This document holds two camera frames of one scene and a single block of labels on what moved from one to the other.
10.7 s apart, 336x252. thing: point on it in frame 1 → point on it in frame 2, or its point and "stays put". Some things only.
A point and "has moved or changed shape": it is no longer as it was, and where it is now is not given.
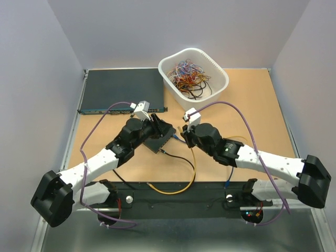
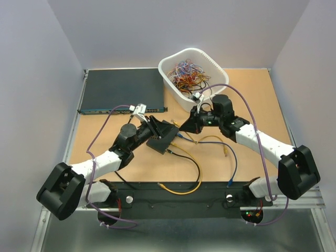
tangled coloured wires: x=189 y=79 stays put
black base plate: x=178 y=197 stays put
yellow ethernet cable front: x=180 y=129 → x=197 y=165
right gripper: x=187 y=132 → x=192 y=124
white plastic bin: x=192 y=79 stays put
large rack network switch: x=101 y=88 stays put
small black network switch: x=155 y=144 has moved or changed shape
